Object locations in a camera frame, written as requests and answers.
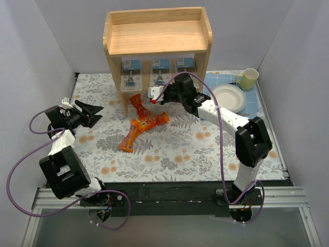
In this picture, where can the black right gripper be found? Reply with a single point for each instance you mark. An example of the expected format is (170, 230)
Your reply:
(167, 93)

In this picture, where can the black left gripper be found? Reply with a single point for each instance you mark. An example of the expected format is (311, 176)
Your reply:
(85, 117)

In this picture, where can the blue razor blister pack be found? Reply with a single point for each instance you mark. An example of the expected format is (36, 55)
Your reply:
(186, 64)
(160, 72)
(131, 76)

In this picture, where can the orange razor pack long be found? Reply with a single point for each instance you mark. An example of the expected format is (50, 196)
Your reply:
(127, 143)

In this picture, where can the wooden two-tier shelf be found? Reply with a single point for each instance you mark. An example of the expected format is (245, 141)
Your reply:
(155, 33)

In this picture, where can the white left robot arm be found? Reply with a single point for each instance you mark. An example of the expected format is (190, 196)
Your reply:
(62, 168)

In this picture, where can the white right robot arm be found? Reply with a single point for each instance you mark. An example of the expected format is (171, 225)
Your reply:
(252, 141)

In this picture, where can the white paper plate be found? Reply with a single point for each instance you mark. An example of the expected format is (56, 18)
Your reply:
(230, 97)

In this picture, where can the floral patterned table mat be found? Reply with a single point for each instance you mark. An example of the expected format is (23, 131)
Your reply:
(184, 149)

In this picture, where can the yellow-green mug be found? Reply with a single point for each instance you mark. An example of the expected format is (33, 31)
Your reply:
(247, 79)

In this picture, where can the blue checked cloth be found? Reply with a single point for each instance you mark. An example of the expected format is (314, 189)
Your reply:
(215, 79)

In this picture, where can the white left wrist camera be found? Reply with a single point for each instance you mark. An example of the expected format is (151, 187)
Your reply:
(65, 103)

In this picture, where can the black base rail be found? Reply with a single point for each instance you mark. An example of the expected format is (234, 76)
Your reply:
(204, 198)

